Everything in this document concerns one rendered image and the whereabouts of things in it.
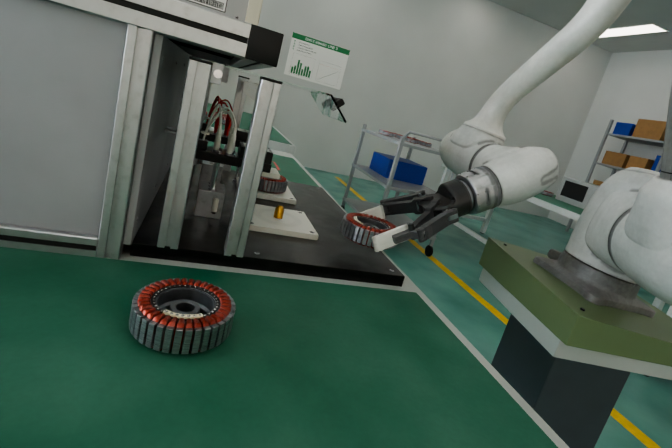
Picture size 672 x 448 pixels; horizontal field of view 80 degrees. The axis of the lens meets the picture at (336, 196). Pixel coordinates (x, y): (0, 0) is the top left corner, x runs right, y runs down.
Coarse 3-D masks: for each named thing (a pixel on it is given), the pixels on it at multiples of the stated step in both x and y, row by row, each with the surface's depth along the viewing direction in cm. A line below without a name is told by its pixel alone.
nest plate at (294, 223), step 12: (252, 216) 82; (264, 216) 84; (288, 216) 88; (300, 216) 91; (252, 228) 77; (264, 228) 78; (276, 228) 78; (288, 228) 80; (300, 228) 82; (312, 228) 84
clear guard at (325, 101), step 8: (224, 64) 91; (240, 72) 107; (248, 72) 92; (280, 80) 95; (296, 88) 119; (304, 88) 97; (312, 96) 122; (320, 96) 111; (328, 96) 102; (320, 104) 118; (328, 104) 108; (336, 104) 100; (328, 112) 114; (336, 112) 104; (344, 120) 102
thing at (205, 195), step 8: (200, 184) 79; (208, 184) 81; (216, 184) 82; (200, 192) 76; (208, 192) 76; (216, 192) 77; (224, 192) 78; (200, 200) 76; (208, 200) 77; (200, 208) 77; (208, 208) 77; (208, 216) 78; (216, 216) 78
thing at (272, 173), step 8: (240, 144) 79; (200, 152) 74; (208, 152) 74; (216, 152) 76; (224, 152) 78; (240, 152) 76; (208, 160) 75; (216, 160) 75; (224, 160) 76; (232, 160) 76; (240, 160) 77; (216, 168) 76; (264, 168) 78; (272, 168) 84; (216, 176) 77; (264, 176) 79; (272, 176) 80
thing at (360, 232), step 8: (344, 216) 77; (352, 216) 77; (360, 216) 79; (368, 216) 80; (344, 224) 75; (352, 224) 73; (360, 224) 72; (368, 224) 78; (376, 224) 80; (384, 224) 79; (392, 224) 78; (344, 232) 74; (352, 232) 73; (360, 232) 72; (368, 232) 71; (376, 232) 72; (352, 240) 73; (360, 240) 72; (368, 240) 72
